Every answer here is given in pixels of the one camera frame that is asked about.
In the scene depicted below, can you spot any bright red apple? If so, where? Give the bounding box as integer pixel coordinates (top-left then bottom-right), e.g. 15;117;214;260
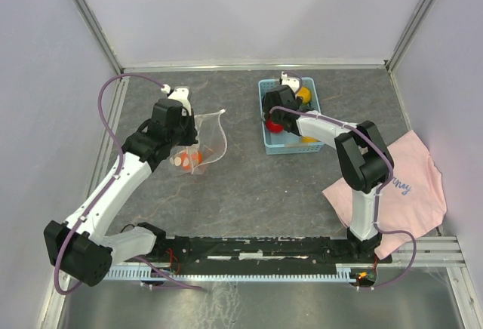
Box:
265;119;284;134

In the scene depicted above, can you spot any orange tangerine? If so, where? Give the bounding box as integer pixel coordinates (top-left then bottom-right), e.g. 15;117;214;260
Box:
179;150;201;171

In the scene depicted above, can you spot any clear polka dot zip bag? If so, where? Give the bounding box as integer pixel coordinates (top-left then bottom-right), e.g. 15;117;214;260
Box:
168;109;227;175

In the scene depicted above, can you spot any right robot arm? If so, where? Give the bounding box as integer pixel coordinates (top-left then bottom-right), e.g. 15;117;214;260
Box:
261;85;394;262

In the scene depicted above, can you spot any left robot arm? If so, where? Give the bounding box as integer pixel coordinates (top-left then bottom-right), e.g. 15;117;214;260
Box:
43;97;197;287

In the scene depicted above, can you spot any yellow orange fruit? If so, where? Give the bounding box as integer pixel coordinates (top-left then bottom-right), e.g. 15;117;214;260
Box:
296;86;312;105

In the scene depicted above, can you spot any light blue perforated basket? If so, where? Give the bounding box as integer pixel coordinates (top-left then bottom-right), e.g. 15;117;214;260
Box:
258;78;324;155

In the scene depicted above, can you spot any yellow lemon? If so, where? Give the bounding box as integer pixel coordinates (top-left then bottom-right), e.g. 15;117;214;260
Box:
300;137;320;144

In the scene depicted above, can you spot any pink cloth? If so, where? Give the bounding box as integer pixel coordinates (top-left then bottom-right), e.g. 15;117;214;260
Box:
322;131;447;259

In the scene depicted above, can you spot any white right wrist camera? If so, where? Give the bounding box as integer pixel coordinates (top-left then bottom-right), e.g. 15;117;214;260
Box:
279;71;303;92

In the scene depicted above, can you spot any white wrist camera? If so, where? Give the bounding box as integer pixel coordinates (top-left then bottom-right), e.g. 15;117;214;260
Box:
160;84;192;116
279;71;303;92

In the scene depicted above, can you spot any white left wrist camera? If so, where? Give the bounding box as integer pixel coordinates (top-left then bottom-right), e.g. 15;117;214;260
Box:
160;84;192;116

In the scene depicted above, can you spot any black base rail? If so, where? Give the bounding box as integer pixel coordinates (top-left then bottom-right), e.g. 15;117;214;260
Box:
146;236;377;273

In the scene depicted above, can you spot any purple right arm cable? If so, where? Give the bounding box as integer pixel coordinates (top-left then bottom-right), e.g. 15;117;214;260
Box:
269;71;418;291

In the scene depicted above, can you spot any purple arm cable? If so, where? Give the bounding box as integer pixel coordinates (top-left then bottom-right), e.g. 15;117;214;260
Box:
269;71;418;291
52;72;207;296

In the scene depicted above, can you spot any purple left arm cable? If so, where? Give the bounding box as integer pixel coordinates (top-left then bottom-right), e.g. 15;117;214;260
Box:
52;72;207;296

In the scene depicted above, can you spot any light blue cable duct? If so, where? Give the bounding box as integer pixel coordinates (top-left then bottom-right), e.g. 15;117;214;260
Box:
103;263;378;281

